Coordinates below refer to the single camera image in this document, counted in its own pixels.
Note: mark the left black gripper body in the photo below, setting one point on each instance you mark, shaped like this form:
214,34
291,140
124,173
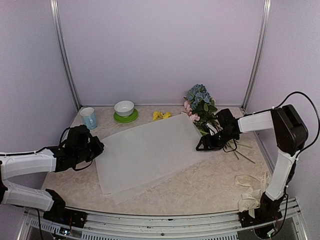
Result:
82,155

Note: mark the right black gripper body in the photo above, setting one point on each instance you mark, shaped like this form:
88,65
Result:
218,142

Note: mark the pink fake rose stem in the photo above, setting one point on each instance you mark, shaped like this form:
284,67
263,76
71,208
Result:
204,130

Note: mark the blue hydrangea fake flower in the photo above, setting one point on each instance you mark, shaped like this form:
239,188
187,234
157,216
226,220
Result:
200,97

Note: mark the yellow fake flower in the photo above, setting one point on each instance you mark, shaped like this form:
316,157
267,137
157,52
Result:
159,115

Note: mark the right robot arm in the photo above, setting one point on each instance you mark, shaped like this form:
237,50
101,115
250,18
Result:
290,136

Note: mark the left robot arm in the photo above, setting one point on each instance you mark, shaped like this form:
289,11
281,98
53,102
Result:
49,159

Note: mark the light blue mug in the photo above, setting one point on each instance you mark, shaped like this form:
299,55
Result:
88,117

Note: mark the white bowl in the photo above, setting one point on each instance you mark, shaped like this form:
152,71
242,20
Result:
124,108

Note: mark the green plate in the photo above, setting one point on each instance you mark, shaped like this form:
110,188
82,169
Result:
126,119

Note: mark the cream ribbon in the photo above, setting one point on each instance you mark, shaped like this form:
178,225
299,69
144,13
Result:
254,186

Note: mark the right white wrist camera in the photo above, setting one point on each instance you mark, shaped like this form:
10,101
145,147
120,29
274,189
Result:
212,129

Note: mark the aluminium front rail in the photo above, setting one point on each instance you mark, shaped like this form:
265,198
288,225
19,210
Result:
113,226

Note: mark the right aluminium frame post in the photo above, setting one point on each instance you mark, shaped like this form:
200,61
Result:
258,53

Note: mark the aluminium frame post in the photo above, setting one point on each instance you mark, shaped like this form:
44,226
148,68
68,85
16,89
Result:
63,52
258,53

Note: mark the left aluminium frame post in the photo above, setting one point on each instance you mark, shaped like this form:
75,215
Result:
63,52

